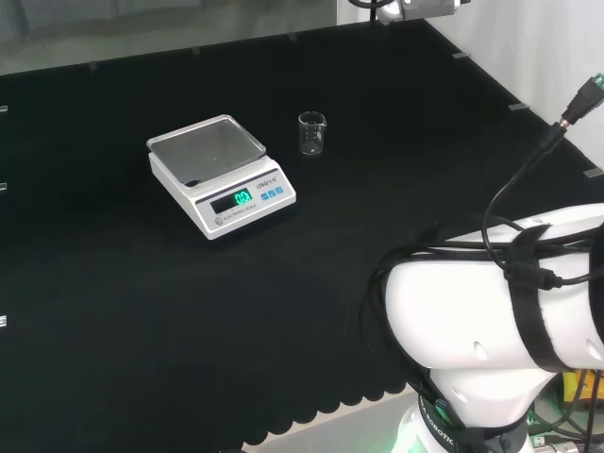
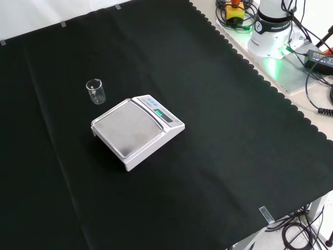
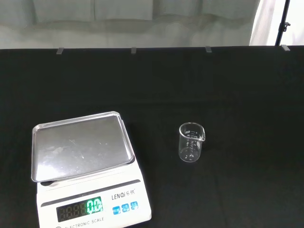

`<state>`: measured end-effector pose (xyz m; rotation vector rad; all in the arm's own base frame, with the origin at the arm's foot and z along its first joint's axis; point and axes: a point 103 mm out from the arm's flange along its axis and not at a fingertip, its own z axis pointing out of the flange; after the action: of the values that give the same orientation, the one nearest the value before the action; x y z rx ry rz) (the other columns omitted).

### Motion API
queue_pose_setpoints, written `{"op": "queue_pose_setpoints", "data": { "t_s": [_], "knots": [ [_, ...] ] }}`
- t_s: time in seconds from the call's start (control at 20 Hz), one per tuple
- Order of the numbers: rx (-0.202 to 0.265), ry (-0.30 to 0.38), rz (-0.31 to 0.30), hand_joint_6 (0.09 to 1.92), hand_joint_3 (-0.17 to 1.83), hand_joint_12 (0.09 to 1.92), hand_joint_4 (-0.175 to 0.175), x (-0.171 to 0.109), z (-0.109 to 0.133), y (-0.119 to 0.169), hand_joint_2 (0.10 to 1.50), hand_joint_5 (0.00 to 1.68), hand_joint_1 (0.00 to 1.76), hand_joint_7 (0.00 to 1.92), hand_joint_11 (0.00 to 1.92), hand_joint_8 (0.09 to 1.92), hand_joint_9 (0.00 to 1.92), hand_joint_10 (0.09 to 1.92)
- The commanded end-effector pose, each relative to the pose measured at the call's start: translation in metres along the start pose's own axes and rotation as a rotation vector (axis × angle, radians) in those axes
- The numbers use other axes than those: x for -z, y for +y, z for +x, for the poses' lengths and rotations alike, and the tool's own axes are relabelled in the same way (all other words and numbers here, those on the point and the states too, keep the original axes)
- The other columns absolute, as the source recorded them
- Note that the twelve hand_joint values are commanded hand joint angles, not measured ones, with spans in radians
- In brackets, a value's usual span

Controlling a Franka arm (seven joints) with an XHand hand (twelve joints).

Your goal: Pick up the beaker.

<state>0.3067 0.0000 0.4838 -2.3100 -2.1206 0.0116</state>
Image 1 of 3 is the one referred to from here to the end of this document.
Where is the black bench cloth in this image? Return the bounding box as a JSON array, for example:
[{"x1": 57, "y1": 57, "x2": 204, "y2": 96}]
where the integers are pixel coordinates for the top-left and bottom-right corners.
[{"x1": 0, "y1": 18, "x2": 604, "y2": 453}]

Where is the small clear glass beaker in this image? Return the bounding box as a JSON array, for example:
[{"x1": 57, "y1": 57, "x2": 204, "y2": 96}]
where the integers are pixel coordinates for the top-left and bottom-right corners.
[{"x1": 297, "y1": 110, "x2": 327, "y2": 158}]

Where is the white electronic balance steel pan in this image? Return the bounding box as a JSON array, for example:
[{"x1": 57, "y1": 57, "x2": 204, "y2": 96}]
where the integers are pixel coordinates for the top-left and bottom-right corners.
[{"x1": 146, "y1": 113, "x2": 297, "y2": 242}]

